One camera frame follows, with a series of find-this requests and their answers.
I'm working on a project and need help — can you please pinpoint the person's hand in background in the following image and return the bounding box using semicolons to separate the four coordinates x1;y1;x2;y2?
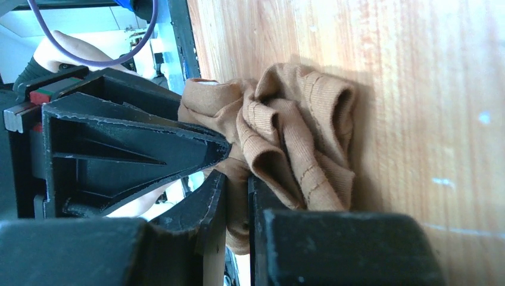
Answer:
33;30;113;73

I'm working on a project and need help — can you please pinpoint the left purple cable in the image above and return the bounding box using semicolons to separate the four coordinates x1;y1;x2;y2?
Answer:
26;0;160;68

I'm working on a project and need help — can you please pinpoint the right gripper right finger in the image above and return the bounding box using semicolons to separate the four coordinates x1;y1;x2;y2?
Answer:
248;176;445;285

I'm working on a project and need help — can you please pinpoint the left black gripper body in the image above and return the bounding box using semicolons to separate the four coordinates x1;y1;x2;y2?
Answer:
1;67;180;220

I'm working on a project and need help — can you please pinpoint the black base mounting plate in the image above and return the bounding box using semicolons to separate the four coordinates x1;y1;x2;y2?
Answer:
167;0;201;79

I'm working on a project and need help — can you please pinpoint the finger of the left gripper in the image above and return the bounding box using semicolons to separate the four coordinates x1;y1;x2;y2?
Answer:
42;92;231;218

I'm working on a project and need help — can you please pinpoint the brown underwear white waistband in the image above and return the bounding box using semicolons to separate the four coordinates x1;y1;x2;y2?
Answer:
178;63;356;255

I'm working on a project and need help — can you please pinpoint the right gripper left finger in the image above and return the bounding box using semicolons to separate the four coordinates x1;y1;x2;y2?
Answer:
1;171;225;285

